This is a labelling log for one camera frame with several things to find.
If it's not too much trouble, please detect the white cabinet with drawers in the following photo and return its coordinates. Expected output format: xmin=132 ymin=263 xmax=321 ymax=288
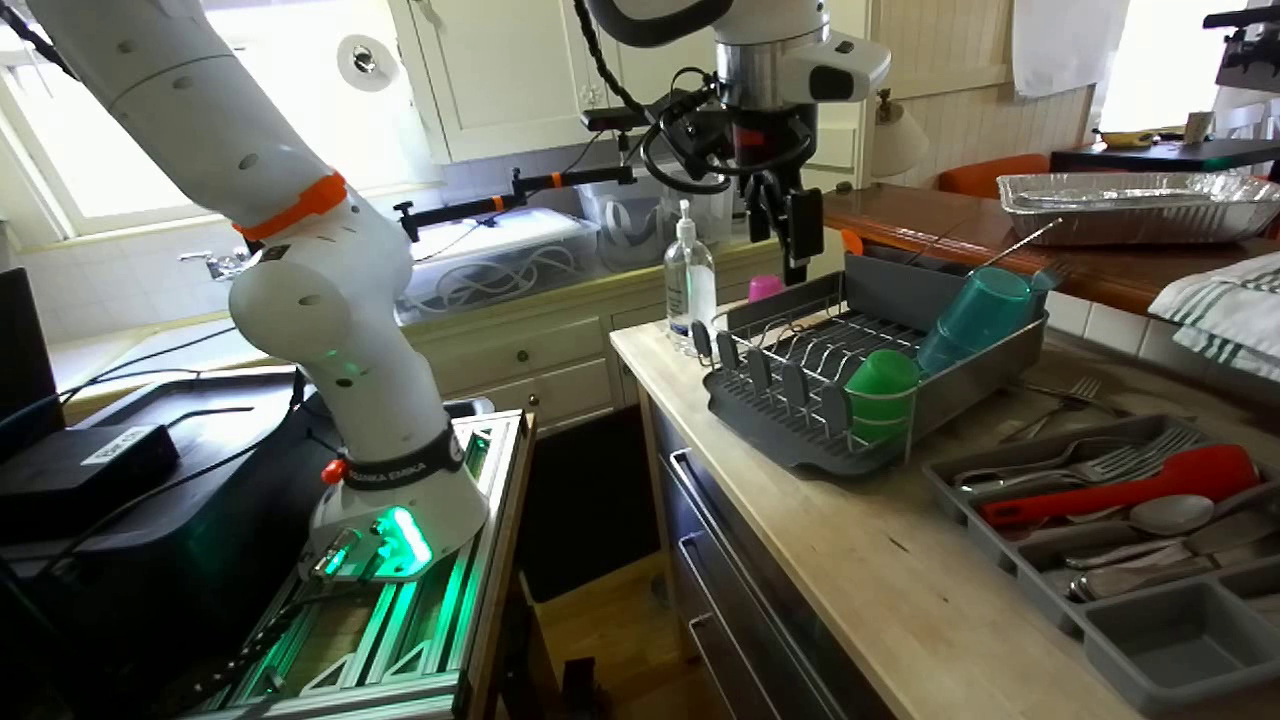
xmin=395 ymin=235 xmax=792 ymax=436

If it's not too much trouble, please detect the aluminium frame robot cart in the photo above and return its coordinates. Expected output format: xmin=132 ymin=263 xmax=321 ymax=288
xmin=181 ymin=409 xmax=532 ymax=720

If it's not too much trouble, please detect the red handled utensil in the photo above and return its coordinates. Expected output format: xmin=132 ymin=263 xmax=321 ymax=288
xmin=982 ymin=442 xmax=1259 ymax=529

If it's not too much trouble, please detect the teal plastic cups stack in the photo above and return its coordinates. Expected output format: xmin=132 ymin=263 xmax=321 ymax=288
xmin=918 ymin=268 xmax=1050 ymax=377

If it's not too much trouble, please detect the large metal spoon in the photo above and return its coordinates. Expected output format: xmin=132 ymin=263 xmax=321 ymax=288
xmin=1075 ymin=491 xmax=1218 ymax=536

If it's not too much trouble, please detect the green plastic cup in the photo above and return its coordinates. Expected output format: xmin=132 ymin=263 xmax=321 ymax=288
xmin=843 ymin=348 xmax=919 ymax=442

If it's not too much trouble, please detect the grey dish drying rack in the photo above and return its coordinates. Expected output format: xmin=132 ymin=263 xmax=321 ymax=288
xmin=696 ymin=256 xmax=1046 ymax=479

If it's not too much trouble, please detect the striped dish towel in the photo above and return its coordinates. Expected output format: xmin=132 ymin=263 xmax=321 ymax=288
xmin=1148 ymin=253 xmax=1280 ymax=382

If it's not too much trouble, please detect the black box on cart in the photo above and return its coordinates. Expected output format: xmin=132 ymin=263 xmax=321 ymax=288
xmin=5 ymin=371 xmax=333 ymax=720

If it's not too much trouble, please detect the pink plastic cup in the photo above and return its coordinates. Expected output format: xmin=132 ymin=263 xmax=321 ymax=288
xmin=748 ymin=275 xmax=785 ymax=298

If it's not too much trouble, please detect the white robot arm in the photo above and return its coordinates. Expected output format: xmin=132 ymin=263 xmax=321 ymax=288
xmin=28 ymin=0 xmax=891 ymax=577

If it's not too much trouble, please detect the clear plastic bottle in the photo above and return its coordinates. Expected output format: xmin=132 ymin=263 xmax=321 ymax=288
xmin=666 ymin=202 xmax=716 ymax=335

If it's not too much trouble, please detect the aluminium foil tray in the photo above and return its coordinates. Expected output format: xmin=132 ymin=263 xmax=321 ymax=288
xmin=998 ymin=171 xmax=1280 ymax=248

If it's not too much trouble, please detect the black camera bar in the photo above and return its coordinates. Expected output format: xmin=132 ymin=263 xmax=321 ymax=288
xmin=391 ymin=164 xmax=638 ymax=240

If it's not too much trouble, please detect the metal fork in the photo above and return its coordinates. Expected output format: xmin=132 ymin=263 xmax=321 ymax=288
xmin=957 ymin=442 xmax=1145 ymax=504

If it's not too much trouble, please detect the brown wooden counter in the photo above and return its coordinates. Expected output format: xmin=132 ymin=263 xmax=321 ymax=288
xmin=824 ymin=186 xmax=1276 ymax=313

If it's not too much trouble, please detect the grey cutlery tray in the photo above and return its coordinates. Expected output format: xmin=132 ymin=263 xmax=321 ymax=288
xmin=928 ymin=417 xmax=1280 ymax=720

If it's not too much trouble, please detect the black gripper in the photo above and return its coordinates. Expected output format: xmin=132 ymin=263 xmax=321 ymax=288
xmin=666 ymin=102 xmax=824 ymax=283

